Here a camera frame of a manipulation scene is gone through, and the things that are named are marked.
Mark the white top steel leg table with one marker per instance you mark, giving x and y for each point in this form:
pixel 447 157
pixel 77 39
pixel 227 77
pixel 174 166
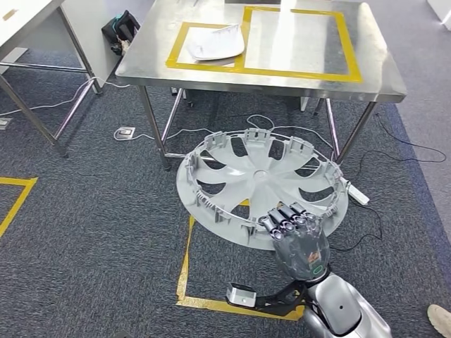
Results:
pixel 21 28

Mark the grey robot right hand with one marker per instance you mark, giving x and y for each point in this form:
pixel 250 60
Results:
pixel 303 256

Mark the stainless steel workbench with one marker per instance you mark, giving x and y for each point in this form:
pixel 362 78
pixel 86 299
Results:
pixel 148 51

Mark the black right camera bracket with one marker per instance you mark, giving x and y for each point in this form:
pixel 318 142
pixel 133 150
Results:
pixel 278 298

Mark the person's foot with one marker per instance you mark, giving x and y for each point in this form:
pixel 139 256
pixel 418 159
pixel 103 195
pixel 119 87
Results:
pixel 440 319

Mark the white plastic mirror cover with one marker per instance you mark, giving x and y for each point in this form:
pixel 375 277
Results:
pixel 214 44

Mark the white power strip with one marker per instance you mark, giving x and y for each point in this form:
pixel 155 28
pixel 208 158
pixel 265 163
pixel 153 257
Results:
pixel 357 195

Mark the silver floor socket box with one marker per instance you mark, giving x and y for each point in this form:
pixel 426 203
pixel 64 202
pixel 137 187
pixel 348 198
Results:
pixel 4 123
pixel 126 133

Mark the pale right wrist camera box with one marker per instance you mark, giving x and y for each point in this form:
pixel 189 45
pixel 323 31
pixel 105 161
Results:
pixel 241 296

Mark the black and teal bag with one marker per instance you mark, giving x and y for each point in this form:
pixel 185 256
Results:
pixel 122 30

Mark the grey plastic wheel hubcap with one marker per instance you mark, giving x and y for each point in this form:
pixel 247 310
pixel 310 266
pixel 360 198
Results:
pixel 261 186

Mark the yellow workbench tape frame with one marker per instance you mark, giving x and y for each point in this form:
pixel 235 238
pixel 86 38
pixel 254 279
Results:
pixel 299 74

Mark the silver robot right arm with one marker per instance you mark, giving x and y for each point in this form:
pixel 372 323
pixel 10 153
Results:
pixel 338 308

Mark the yellow tape piece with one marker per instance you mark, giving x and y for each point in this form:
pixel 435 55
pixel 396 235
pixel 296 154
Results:
pixel 9 14

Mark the white panel desk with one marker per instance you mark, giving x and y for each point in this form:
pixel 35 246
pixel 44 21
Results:
pixel 91 42

